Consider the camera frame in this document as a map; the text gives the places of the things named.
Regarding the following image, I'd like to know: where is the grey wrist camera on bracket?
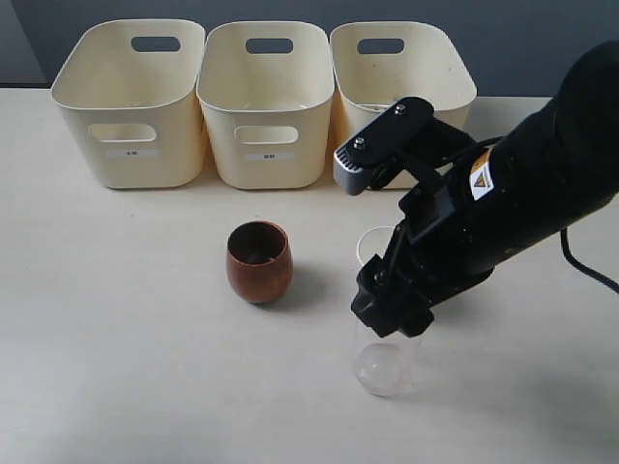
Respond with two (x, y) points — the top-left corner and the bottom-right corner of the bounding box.
(332, 96), (478, 196)

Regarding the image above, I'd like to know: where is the white paper cup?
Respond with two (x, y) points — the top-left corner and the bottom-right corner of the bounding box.
(356, 225), (394, 266)

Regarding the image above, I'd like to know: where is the cream plastic bin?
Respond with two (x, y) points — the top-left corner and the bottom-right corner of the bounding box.
(329, 21), (479, 190)
(51, 18), (206, 189)
(196, 20), (335, 189)

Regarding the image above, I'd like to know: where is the left cream plastic bin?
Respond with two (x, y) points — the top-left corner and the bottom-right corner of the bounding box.
(51, 18), (206, 189)

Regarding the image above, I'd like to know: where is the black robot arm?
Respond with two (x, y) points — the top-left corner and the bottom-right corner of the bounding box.
(335, 40), (618, 337)

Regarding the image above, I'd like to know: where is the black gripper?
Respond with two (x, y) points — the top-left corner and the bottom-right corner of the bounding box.
(350, 166), (527, 337)

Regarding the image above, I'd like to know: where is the right cream plastic bin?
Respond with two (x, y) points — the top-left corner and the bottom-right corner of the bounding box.
(329, 21), (479, 190)

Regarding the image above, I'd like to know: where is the brown wooden cup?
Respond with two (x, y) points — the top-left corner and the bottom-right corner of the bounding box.
(225, 220), (294, 305)

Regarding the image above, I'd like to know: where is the middle cream plastic bin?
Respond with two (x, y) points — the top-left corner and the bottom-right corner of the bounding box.
(196, 20), (335, 189)

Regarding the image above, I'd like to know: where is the clear plastic bottle white cap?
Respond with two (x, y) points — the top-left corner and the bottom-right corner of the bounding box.
(351, 322), (422, 397)

